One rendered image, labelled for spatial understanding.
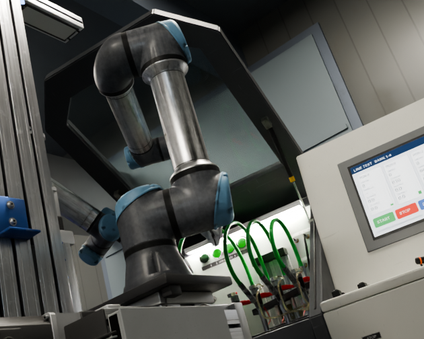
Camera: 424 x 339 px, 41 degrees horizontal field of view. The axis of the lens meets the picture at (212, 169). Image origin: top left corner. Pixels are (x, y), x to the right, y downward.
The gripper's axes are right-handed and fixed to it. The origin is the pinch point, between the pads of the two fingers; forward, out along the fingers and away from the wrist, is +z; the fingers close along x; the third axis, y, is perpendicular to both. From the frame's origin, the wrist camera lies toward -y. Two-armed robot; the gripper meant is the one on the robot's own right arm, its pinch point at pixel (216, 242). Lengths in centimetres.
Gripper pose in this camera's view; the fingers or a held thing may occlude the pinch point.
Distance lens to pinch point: 173.9
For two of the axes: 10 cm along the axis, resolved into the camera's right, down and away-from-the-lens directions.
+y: -4.6, -2.4, -8.5
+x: 8.5, -4.1, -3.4
